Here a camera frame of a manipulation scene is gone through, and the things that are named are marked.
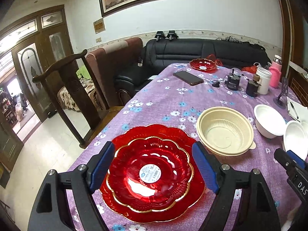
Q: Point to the gold wall plaque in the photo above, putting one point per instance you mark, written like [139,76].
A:
[99,26]

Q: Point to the deep white bowl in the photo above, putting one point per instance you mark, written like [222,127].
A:
[267,115]

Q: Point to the red plate with gold rim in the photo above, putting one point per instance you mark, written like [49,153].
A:
[149,154]

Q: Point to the beige plastic bowl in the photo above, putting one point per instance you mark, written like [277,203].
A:
[223,134]

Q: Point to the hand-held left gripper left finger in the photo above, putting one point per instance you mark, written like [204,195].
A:
[102,166]

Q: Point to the large red scalloped plate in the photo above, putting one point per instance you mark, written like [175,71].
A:
[134,131]

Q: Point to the purple floral tablecloth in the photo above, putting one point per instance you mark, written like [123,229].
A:
[163,101]

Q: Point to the brown sofa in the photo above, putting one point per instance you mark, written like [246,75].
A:
[108,60]

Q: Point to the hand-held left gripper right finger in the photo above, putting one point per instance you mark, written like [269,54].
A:
[204,166]

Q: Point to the white jar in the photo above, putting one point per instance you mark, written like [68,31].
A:
[263,81]

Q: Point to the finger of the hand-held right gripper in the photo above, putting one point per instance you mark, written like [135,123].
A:
[296,157]
[285,160]

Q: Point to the black pen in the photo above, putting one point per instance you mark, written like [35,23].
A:
[294,109]

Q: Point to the white notebook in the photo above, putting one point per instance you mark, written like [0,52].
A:
[300,108]

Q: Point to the green cloth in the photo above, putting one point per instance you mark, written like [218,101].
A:
[83,72]

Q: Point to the black smartphone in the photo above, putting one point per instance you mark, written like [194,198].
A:
[188,77]

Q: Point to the small red plate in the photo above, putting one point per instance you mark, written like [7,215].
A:
[202,65]

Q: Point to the dark jar with cork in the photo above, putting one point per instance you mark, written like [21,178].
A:
[252,87]

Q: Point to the dark wooden chair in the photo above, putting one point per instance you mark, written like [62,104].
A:
[72,84]

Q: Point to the wide-rimmed white bowl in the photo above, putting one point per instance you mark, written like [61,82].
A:
[294,137]

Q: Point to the pink bottle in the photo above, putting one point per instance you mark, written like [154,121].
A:
[275,74]

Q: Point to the wooden glass-panel door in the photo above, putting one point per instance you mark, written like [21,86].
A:
[45,41]

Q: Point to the black leather sofa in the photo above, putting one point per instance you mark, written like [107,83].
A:
[182,50]

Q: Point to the small black adapter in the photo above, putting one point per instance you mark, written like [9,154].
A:
[215,84]

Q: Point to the patterned blanket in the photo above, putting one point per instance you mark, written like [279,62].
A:
[69,98]

